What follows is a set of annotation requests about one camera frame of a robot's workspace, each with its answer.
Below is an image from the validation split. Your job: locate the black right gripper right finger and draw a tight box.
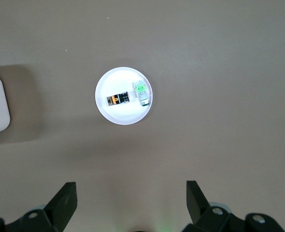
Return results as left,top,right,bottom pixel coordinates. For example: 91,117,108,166
185,180,285,232

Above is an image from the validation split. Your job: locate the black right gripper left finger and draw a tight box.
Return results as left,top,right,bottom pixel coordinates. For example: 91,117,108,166
0,181,78,232

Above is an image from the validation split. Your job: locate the orange and black switch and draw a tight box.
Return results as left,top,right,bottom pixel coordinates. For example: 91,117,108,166
106,91,131,107

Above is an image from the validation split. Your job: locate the white round plate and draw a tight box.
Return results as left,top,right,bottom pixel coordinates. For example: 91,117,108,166
95,66,155,126

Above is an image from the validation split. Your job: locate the green and white switch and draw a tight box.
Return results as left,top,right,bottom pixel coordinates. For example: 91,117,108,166
132,79,150,107

